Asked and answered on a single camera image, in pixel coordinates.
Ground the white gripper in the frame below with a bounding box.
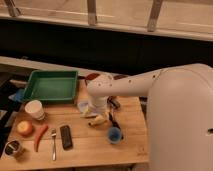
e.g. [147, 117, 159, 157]
[82, 97, 108, 120]

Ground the yellow banana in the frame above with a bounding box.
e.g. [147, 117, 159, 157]
[88, 115, 107, 126]

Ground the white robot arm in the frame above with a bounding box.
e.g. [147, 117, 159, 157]
[87, 63, 213, 171]

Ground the blue plastic cup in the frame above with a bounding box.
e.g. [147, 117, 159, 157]
[107, 127, 123, 144]

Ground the white paper cup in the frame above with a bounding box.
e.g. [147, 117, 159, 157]
[25, 100, 45, 120]

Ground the metal cup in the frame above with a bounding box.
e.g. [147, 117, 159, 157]
[4, 140, 23, 157]

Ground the purple grapes bunch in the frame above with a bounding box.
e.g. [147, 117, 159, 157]
[108, 96, 120, 109]

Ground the light blue cloth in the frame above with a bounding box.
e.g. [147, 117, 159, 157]
[77, 101, 89, 118]

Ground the dark purple bowl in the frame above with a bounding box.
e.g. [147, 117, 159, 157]
[113, 74, 128, 80]

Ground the black rectangular bar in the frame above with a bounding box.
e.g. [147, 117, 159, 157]
[60, 125, 73, 150]

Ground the silver metal fork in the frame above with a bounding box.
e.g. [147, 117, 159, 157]
[51, 129, 56, 161]

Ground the green plastic tray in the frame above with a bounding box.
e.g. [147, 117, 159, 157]
[23, 70, 78, 104]

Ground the red chili pepper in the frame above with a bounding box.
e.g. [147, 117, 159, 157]
[34, 124, 48, 152]

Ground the red yellow apple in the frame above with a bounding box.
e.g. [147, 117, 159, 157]
[17, 121, 33, 136]

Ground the blue object beside tray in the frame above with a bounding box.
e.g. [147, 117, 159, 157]
[9, 89, 24, 102]

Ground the black handled tool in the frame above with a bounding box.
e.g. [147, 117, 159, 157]
[109, 113, 121, 129]

